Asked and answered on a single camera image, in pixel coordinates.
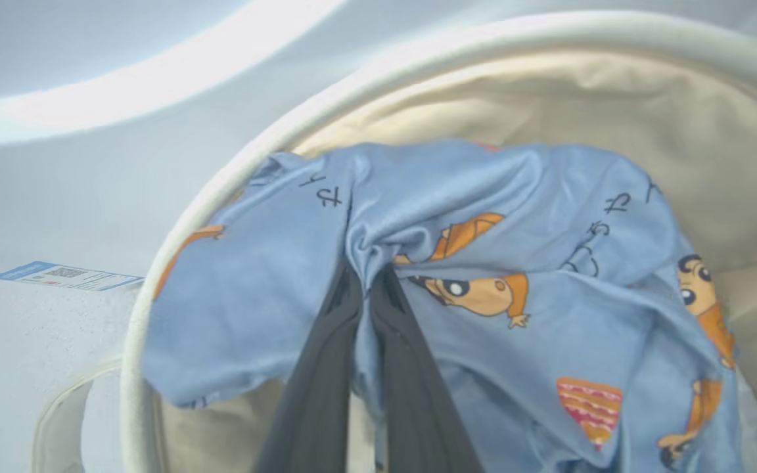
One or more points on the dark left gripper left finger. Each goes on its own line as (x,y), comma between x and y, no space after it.
(316,394)

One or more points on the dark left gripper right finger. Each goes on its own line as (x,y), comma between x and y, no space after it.
(418,407)

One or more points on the blue cartoon print garment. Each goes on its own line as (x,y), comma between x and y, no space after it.
(549,197)

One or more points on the blue energy label sticker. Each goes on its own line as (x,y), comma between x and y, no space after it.
(66,276)

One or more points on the cream canvas laundry basket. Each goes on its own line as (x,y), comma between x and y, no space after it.
(681,98)

